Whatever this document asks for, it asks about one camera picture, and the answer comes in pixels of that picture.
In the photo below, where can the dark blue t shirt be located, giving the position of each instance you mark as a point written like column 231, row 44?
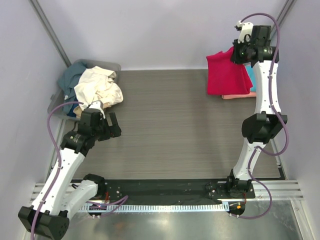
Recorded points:
column 71, row 112

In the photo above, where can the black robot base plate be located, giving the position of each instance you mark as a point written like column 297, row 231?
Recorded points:
column 175, row 192

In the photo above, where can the cream white t shirt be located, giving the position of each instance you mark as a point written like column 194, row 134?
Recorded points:
column 98, row 84

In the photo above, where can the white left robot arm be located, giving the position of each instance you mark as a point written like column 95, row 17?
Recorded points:
column 50, row 213

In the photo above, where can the red pink t shirt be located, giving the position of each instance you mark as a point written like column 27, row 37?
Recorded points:
column 226, row 77

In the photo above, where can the right corner aluminium post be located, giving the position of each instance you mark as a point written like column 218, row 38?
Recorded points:
column 285, row 10

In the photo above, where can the grey-blue t shirt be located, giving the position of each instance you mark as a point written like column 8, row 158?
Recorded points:
column 69, row 79

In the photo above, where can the corner aluminium post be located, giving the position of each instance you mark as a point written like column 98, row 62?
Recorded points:
column 285, row 10
column 50, row 31

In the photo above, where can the tan t shirt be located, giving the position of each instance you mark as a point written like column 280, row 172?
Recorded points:
column 78, row 111

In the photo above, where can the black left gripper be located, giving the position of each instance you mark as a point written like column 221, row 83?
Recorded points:
column 114, row 130

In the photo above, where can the folded salmon t shirt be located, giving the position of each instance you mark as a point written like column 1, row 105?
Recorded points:
column 239, row 96

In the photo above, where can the folded turquoise t shirt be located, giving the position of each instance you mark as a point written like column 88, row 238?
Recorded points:
column 252, row 77

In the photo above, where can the slotted cable duct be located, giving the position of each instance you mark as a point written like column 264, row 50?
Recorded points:
column 224, row 207

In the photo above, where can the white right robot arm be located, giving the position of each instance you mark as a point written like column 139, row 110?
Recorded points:
column 266, row 122

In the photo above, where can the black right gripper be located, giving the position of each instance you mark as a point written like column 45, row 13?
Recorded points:
column 235, row 58

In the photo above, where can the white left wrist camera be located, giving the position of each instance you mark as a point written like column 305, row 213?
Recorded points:
column 98, row 105

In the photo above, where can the left corner aluminium post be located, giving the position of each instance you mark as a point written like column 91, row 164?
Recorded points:
column 50, row 31

